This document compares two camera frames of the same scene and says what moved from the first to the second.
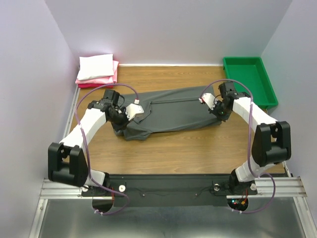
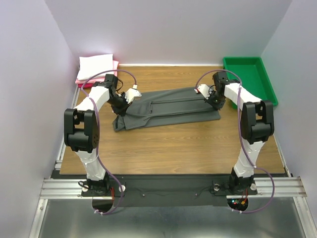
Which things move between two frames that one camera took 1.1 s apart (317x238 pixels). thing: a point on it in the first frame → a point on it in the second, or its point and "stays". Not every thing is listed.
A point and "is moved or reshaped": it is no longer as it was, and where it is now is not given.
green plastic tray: (252, 72) stays
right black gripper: (223, 117) → (216, 106)
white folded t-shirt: (95, 66) stays
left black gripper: (123, 125) → (122, 110)
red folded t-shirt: (92, 86) stays
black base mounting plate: (165, 190) stays
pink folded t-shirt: (109, 79) stays
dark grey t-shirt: (168, 110) is moved or reshaped
